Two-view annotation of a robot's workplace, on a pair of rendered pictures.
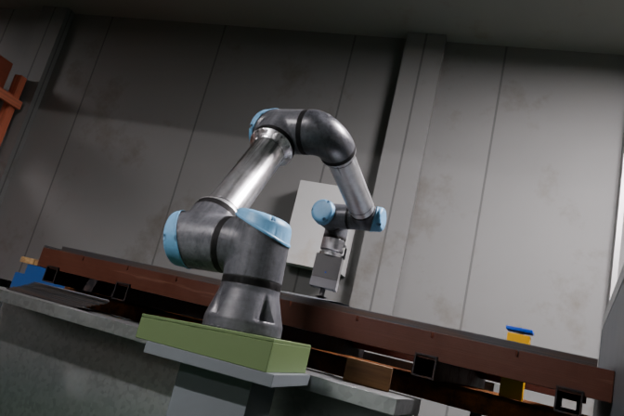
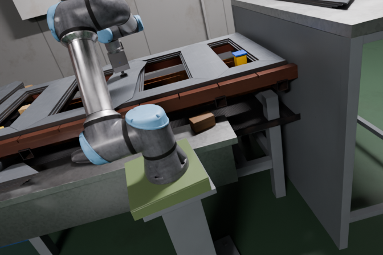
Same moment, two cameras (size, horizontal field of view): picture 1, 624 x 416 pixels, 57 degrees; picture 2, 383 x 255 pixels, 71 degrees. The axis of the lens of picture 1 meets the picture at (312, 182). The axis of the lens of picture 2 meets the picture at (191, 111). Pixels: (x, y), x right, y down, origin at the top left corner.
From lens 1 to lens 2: 76 cm
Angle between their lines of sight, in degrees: 50
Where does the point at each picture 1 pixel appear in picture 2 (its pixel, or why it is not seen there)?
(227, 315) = (168, 176)
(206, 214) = (107, 132)
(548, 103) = not seen: outside the picture
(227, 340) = (185, 192)
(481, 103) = not seen: outside the picture
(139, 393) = (89, 186)
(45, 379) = (25, 212)
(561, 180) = not seen: outside the picture
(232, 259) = (149, 149)
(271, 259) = (169, 135)
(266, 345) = (206, 181)
